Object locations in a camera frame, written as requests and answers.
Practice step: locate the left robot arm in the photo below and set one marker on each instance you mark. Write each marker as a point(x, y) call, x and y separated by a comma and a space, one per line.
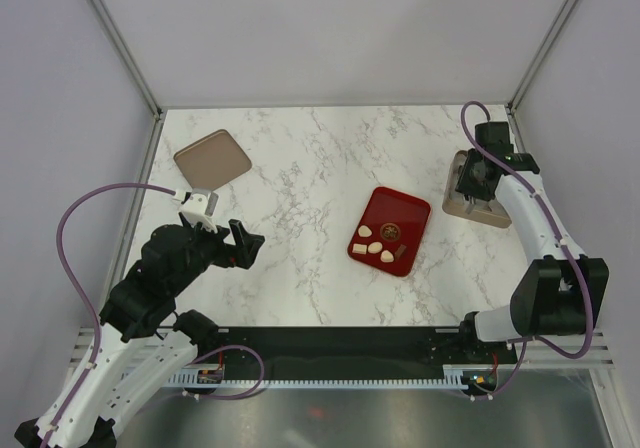
point(102, 398)

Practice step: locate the white cable duct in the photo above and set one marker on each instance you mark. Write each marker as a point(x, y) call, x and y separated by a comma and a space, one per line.
point(447, 378)

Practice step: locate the cream rectangular chocolate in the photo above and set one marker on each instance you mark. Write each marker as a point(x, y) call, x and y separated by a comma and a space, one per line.
point(359, 248)

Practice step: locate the aluminium frame post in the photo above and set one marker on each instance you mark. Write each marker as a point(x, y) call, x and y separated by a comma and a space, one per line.
point(125, 56)
point(553, 33)

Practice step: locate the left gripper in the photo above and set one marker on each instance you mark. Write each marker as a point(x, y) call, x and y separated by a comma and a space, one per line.
point(244, 252)

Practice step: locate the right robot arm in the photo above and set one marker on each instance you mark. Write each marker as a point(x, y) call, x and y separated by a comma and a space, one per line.
point(562, 290)

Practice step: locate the gold box lid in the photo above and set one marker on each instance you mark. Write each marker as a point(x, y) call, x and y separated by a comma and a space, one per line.
point(212, 161)

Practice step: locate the left aluminium frame post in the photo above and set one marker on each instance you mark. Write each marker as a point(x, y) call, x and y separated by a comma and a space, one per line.
point(125, 56)

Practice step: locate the red lacquer tray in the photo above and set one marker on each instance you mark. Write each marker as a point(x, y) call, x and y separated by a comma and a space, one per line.
point(395, 219)

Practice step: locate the cream heart chocolate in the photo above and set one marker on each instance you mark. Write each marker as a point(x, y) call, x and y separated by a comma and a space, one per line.
point(387, 257)

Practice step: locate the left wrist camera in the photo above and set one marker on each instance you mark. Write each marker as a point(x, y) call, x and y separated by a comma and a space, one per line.
point(198, 208)

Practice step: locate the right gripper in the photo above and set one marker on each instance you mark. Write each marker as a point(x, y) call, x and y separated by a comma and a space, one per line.
point(465, 185)

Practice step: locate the steel kitchen tongs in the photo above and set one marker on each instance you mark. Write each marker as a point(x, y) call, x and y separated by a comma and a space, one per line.
point(470, 206)

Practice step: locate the right aluminium frame post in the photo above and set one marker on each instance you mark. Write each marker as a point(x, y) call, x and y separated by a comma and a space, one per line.
point(553, 33)

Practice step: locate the cream oval chocolate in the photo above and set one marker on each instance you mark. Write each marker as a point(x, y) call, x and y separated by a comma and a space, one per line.
point(375, 248)

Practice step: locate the gold chocolate box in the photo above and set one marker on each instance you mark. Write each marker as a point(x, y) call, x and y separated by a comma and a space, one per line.
point(489, 213)

